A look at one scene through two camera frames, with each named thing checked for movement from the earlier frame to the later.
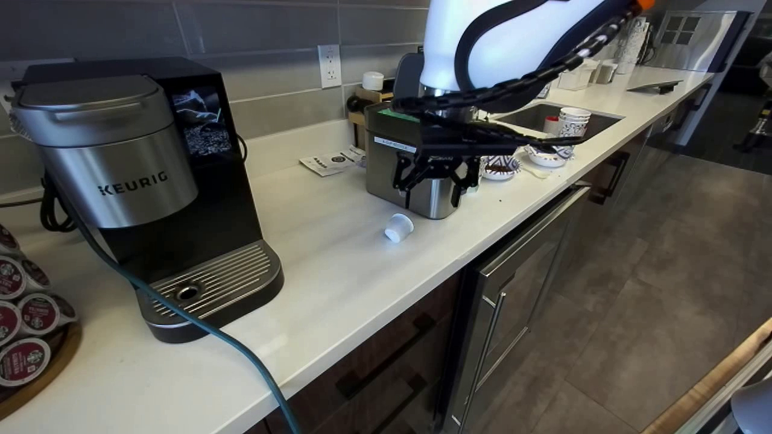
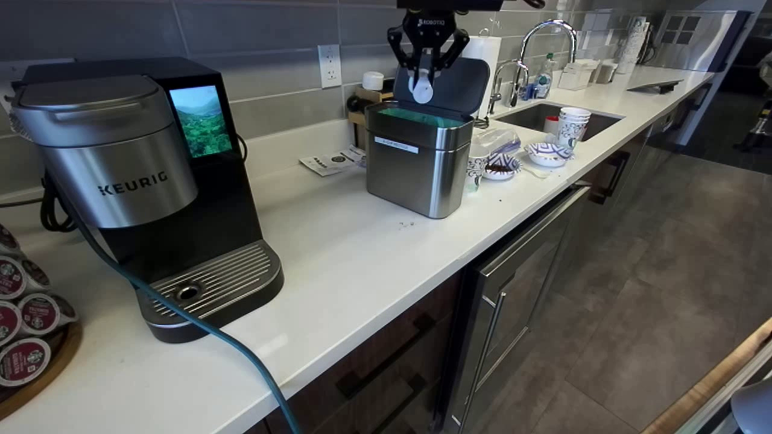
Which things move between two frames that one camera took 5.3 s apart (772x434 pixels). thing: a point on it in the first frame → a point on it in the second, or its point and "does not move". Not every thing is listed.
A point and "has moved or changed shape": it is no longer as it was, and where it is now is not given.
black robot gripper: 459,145 → 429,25
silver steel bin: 388,144 does not move
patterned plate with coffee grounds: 497,168 does not move
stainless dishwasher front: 503,305 does not move
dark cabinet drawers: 399,388 does not move
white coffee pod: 399,228 has moved or changed shape
